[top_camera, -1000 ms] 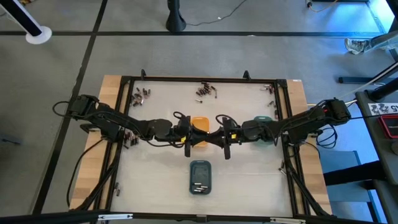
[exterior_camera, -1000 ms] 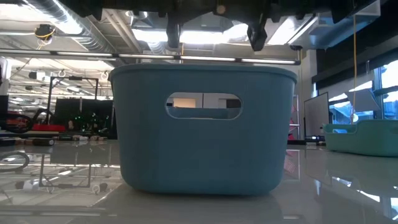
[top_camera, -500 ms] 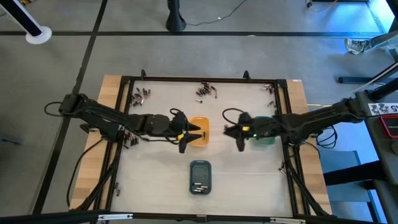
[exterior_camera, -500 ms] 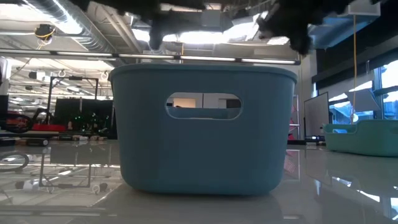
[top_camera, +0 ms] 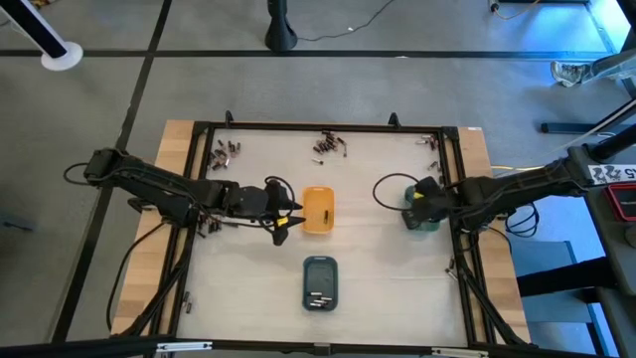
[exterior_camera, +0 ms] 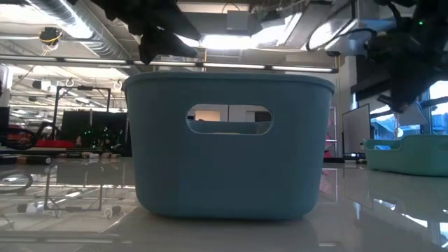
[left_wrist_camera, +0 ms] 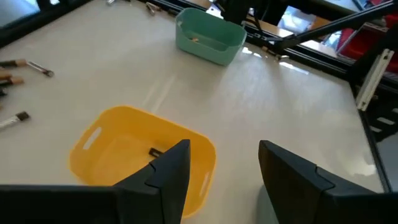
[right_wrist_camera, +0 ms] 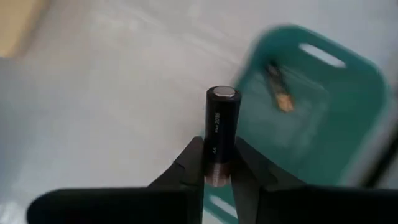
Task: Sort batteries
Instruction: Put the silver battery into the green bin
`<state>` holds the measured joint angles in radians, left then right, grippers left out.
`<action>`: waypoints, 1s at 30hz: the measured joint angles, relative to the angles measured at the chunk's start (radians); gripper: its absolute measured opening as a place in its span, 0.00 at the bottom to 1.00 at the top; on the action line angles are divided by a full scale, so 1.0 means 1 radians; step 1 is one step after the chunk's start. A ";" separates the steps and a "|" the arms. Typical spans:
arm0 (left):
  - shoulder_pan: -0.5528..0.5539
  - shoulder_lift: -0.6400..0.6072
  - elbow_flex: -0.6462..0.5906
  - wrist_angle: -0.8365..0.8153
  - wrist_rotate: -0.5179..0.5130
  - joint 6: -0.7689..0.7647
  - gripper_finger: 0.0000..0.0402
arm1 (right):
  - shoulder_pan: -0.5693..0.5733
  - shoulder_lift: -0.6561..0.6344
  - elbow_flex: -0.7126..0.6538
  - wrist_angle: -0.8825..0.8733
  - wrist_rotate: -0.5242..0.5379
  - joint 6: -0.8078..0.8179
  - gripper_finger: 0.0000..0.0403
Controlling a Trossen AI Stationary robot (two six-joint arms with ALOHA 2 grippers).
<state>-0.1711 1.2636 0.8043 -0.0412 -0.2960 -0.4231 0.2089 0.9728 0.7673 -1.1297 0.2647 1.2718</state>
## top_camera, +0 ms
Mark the black stand foot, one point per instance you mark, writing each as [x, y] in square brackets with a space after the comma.
[280, 37]

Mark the white printed label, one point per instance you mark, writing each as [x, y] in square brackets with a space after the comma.
[608, 174]

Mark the person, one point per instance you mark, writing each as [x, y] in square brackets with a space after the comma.
[566, 73]

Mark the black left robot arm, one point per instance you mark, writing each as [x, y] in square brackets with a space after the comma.
[149, 181]

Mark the mint green plastic bin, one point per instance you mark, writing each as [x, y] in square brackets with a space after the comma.
[431, 227]

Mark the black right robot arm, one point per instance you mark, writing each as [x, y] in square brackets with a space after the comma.
[522, 186]

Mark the dark teal plastic bin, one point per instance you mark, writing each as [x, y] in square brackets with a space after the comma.
[320, 273]

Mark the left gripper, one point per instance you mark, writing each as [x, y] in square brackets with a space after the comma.
[251, 201]

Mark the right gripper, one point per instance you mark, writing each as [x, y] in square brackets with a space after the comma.
[432, 204]

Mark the black desk foot bar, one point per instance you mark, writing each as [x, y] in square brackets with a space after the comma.
[561, 127]

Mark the red black device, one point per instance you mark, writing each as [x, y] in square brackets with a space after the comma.
[623, 201]

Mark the grey side table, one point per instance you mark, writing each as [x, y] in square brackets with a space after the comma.
[616, 258]

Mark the white lamp base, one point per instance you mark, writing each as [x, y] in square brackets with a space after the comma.
[62, 54]

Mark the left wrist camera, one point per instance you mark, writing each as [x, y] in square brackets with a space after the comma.
[275, 191]

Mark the yellow plastic bin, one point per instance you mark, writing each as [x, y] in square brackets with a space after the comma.
[313, 209]

